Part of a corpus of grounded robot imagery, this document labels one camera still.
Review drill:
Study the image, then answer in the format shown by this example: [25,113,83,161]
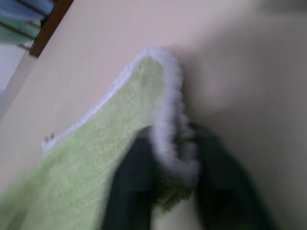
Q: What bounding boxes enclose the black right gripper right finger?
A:
[187,123,271,230]

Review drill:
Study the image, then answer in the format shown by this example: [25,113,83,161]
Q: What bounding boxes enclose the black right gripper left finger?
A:
[103,126,159,230]

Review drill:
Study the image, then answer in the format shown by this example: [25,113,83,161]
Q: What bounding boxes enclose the green towel with white edge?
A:
[0,46,201,230]

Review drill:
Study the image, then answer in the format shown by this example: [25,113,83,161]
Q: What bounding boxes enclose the green and blue folded cloths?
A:
[0,0,55,46]

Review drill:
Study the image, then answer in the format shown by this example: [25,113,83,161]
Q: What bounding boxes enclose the dark brown wooden post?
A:
[29,0,74,58]

